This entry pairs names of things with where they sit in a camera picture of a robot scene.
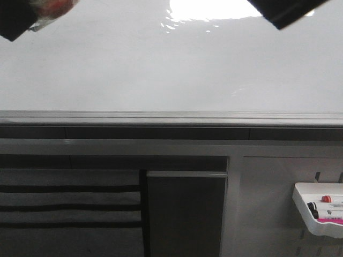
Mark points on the dark grey panel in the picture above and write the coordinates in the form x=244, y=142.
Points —
x=186, y=210

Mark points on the red capped marker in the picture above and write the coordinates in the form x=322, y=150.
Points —
x=335, y=199

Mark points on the grey striped panel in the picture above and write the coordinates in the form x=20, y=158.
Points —
x=73, y=213

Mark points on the white marker tray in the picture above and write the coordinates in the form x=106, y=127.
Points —
x=312, y=192

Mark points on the black capped marker lower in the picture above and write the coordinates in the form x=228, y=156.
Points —
x=326, y=214

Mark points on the pink eraser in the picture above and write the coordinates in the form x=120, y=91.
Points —
x=330, y=220

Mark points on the white whiteboard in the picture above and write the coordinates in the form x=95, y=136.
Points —
x=211, y=56

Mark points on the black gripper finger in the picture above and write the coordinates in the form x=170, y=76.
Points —
x=282, y=13
x=17, y=16

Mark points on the black capped marker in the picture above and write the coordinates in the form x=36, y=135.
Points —
x=324, y=206
x=326, y=214

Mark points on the black capped marker upper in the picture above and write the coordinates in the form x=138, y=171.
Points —
x=324, y=206

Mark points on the grey whiteboard frame rail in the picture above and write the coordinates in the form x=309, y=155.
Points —
x=171, y=125

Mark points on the grey pegboard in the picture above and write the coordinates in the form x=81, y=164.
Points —
x=269, y=222

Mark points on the taped black whiteboard marker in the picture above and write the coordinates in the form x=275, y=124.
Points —
x=49, y=11

